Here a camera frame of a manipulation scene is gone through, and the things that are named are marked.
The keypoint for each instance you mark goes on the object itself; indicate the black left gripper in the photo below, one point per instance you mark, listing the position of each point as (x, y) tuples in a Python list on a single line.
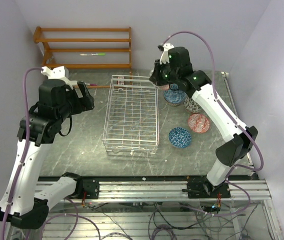
[(82, 104)]

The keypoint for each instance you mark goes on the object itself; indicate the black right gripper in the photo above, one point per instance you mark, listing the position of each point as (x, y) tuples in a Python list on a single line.
[(155, 77)]

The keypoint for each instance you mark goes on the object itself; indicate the red diamond pattern bowl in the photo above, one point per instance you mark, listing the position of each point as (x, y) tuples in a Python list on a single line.
[(198, 123)]

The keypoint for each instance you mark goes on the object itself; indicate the blue triangle pattern bowl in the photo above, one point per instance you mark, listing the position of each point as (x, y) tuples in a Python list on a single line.
[(180, 137)]

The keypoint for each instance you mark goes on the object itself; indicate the white bowl with dot pattern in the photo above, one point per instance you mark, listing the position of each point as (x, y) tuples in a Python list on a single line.
[(164, 87)]

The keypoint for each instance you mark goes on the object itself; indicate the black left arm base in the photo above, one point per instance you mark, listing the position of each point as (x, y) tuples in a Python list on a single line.
[(90, 189)]

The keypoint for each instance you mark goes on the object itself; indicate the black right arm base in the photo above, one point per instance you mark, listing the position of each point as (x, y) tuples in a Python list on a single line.
[(198, 187)]

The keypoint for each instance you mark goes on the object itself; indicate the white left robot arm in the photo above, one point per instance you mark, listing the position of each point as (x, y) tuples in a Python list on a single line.
[(21, 205)]

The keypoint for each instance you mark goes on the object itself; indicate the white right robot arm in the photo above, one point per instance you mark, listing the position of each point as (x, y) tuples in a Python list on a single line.
[(237, 136)]

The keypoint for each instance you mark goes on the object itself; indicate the wooden shelf rack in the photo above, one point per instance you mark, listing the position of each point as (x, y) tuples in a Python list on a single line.
[(48, 58)]

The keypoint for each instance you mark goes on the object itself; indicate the blue floral pattern bowl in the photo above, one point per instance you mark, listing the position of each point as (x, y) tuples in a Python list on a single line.
[(174, 96)]

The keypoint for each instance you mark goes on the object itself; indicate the brown leaf pattern bowl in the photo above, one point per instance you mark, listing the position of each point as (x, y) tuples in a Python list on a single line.
[(191, 106)]

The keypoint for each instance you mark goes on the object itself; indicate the green marker pen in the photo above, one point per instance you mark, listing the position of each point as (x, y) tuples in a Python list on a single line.
[(93, 54)]

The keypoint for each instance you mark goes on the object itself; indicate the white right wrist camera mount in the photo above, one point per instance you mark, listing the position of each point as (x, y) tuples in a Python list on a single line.
[(164, 48)]

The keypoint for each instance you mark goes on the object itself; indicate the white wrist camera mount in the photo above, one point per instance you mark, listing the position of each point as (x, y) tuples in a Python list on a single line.
[(59, 73), (164, 48)]

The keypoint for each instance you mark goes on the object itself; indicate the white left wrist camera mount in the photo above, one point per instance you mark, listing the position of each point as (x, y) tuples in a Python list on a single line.
[(59, 73)]

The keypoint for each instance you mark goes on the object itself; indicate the white wire dish rack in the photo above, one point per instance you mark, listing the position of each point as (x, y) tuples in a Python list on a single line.
[(132, 117)]

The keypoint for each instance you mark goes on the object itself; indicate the aluminium rail frame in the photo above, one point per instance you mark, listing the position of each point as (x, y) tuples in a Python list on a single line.
[(168, 188)]

